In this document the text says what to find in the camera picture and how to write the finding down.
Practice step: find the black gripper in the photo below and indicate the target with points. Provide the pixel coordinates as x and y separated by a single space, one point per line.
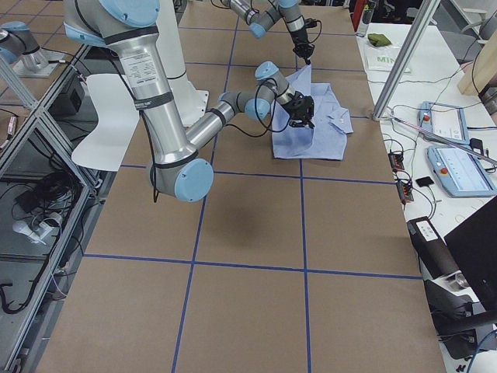
296 106
300 40

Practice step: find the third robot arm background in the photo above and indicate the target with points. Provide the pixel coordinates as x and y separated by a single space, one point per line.
20 48

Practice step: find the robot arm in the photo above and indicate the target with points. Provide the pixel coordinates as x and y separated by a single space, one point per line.
260 22
144 36

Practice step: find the white paper with green print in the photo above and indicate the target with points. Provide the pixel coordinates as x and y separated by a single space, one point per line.
380 58

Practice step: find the green cloth bundle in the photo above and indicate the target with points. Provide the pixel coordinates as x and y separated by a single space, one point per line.
378 40

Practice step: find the small black device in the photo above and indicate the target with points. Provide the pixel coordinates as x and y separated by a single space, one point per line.
425 181

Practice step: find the far teach pendant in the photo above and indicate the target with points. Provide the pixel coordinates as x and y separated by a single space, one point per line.
445 120

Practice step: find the teach pendant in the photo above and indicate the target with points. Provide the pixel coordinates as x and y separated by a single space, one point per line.
459 173
445 120

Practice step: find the near teach pendant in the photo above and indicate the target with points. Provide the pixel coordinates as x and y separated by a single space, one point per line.
459 173

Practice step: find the black box with white label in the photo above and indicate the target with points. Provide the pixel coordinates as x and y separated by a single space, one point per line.
430 247

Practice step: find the white plastic chair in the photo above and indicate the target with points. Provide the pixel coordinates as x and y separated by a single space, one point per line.
105 147

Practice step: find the black monitor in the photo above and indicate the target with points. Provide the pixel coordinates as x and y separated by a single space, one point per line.
472 244

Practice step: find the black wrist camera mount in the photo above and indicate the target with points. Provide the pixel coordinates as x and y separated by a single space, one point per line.
310 23

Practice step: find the grey aluminium frame post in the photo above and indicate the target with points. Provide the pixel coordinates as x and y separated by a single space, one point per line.
416 31

